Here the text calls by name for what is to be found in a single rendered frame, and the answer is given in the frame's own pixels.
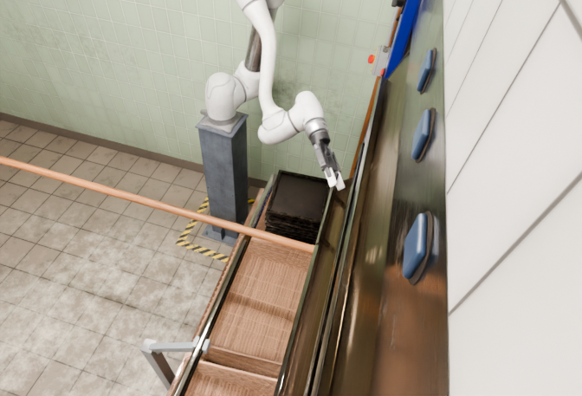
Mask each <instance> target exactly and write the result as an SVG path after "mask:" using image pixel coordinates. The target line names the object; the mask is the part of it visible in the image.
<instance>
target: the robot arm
mask: <svg viewBox="0 0 582 396"><path fill-rule="evenodd" d="M284 1H285V0H236V3H237V4H238V6H239V7H240V8H241V10H242V12H243V14H244V15H245V16H246V17H247V18H248V19H249V20H250V22H251V23H252V25H251V30H250V35H249V43H248V47H247V52H246V56H245V60H243V61H241V62H240V64H239V66H238V68H237V70H236V72H235V74H234V75H232V76H231V75H229V74H227V73H221V72H220V73H215V74H213V75H212V76H210V78H209V79H208V81H207V83H206V87H205V103H206V108H207V109H201V110H200V114H202V115H204V116H206V118H205V119H204V120H202V121H201V126H202V127H210V128H213V129H216V130H219V131H222V132H225V133H227V134H230V133H232V130H233V128H234V127H235V126H236V124H237V123H238V121H239V120H240V119H241V118H242V117H243V113H238V112H237V111H236V110H237V109H238V108H239V107H240V106H241V105H242V104H243V103H244V102H247V101H251V100H253V99H254V98H256V97H258V96H259V100H260V104H261V108H262V112H263V118H262V125H261V126H260V127H259V130H258V137H259V139H260V140H261V142H262V143H264V144H266V145H270V146H271V145H276V144H279V143H282V142H284V141H286V140H289V139H291V138H292V137H294V136H295V135H296V134H297V133H300V132H302V131H306V134H307V138H308V139H309V140H311V143H312V146H313V148H314V150H315V153H316V156H317V159H318V161H319V164H320V168H322V167H323V169H321V170H322V171H323V172H324V171H325V174H326V176H327V181H328V184H329V185H330V187H333V186H335V185H336V186H337V189H338V191H340V190H341V189H343V188H345V185H344V183H343V180H342V177H341V176H340V173H341V170H340V166H339V163H338V161H337V159H336V157H335V152H331V148H330V147H329V146H328V145H329V143H330V142H331V140H330V137H329V129H328V127H327V123H326V121H325V115H324V111H323V108H322V106H321V104H320V102H319V100H318V99H317V98H316V96H315V95H314V94H313V93H312V92H310V91H304V92H301V93H299V94H298V95H297V96H296V99H295V102H294V106H293V107H292V108H291V109H290V110H288V111H287V112H286V111H284V109H283V108H280V107H278V106H276V105H275V103H274V101H273V98H272V86H273V79H274V73H275V62H276V56H277V36H276V32H275V26H274V24H275V18H276V14H277V10H278V8H279V7H280V6H281V5H282V4H283V2H284ZM336 172H337V173H338V174H339V176H338V180H337V181H336V178H335V176H334V174H335V173H336Z"/></svg>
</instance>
